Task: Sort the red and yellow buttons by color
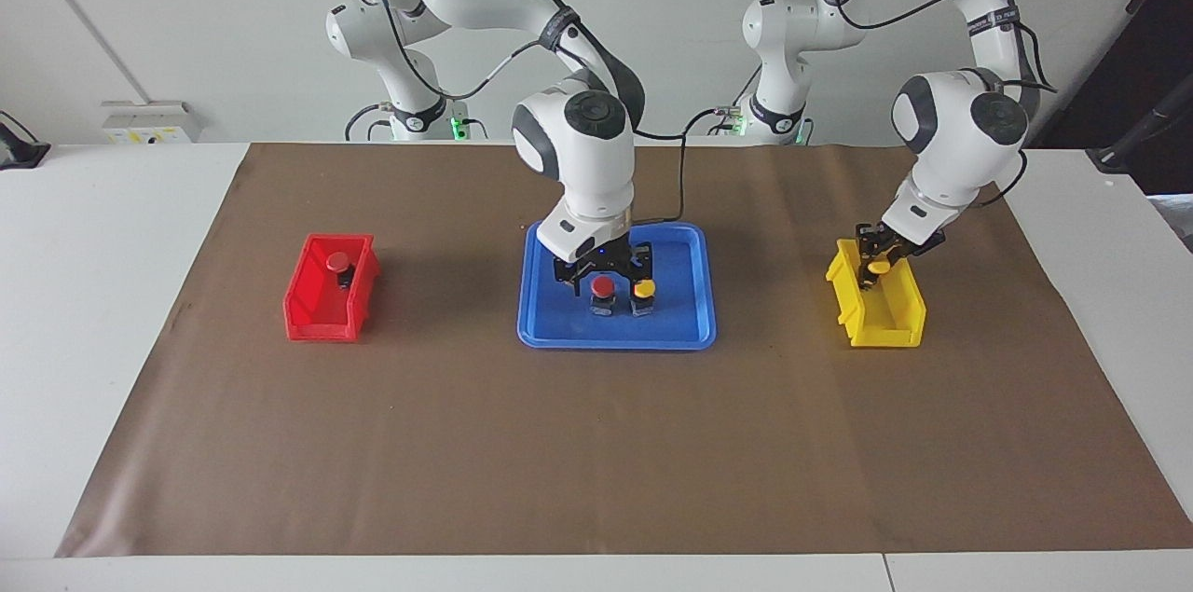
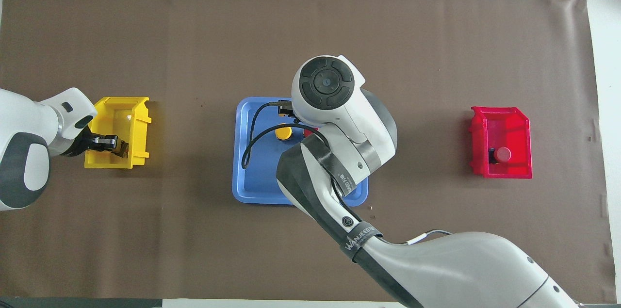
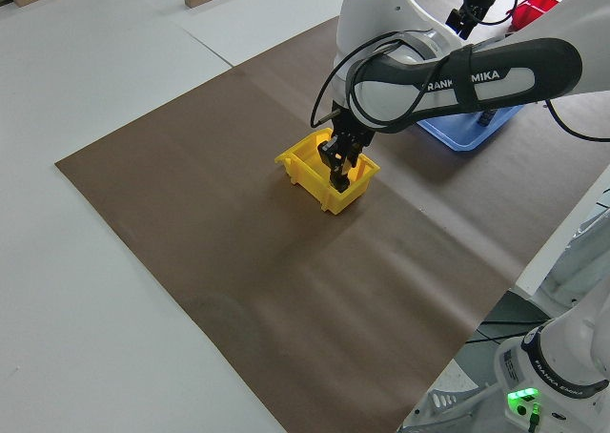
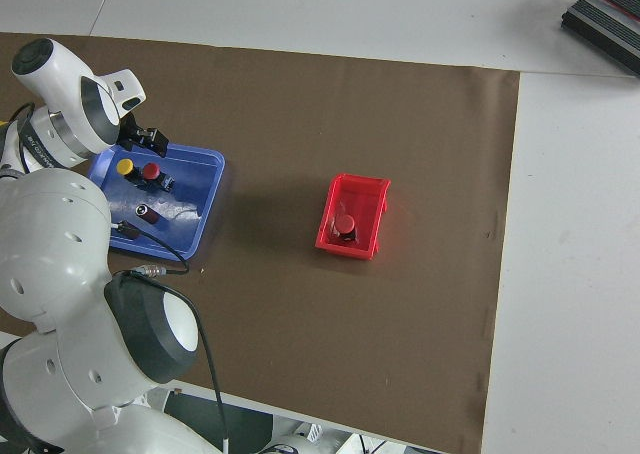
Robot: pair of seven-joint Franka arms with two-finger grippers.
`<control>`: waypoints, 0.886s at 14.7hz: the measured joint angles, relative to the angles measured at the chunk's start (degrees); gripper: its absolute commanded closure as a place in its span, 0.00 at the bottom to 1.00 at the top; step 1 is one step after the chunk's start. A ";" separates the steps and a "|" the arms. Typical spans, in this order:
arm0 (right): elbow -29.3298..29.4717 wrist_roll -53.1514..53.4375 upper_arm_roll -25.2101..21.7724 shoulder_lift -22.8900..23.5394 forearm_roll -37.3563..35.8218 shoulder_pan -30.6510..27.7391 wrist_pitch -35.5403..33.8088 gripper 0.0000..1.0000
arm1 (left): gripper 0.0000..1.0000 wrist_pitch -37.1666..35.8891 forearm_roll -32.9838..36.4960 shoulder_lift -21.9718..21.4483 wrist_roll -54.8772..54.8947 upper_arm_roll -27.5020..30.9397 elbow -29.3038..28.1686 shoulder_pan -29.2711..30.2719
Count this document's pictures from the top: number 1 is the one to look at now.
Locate black stand pole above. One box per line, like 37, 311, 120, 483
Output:
1086, 75, 1193, 173

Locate blue plastic tray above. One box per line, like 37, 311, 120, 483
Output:
517, 220, 718, 351

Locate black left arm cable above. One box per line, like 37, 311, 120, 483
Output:
832, 0, 1059, 95

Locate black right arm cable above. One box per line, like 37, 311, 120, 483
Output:
368, 0, 719, 226

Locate black left base cables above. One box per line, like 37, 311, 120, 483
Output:
683, 70, 758, 138

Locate red plastic bin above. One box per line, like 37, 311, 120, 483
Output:
283, 233, 381, 343

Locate white wall socket box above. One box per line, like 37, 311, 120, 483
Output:
101, 101, 201, 145

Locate black device with cable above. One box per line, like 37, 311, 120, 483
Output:
0, 112, 52, 171

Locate brown paper table mat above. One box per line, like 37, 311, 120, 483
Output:
54, 142, 1193, 558

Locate black base cables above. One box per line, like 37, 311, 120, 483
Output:
343, 103, 487, 143
683, 70, 758, 138

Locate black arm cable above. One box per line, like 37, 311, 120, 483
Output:
368, 0, 719, 226
832, 0, 1059, 95

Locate yellow plastic bin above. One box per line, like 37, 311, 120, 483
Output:
826, 239, 927, 349

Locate black right base cables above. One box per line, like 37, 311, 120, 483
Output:
343, 103, 487, 143

